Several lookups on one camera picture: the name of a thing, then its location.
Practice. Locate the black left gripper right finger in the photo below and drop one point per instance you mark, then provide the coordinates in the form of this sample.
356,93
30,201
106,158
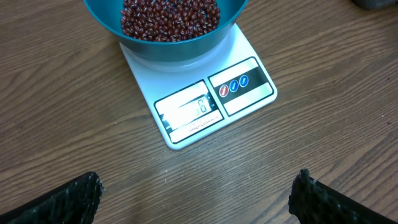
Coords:
314,202

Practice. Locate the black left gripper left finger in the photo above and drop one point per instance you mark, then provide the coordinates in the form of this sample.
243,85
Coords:
73,202

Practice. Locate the white digital kitchen scale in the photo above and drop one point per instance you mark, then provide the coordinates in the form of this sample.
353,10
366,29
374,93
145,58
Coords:
192,99

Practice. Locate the red beans in bowl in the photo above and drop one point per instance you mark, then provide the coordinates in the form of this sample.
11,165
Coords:
169,20

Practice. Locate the teal blue bowl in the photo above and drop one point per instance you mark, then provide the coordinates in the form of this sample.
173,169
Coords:
107,13

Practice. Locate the clear plastic container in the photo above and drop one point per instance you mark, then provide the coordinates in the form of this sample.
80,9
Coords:
375,4

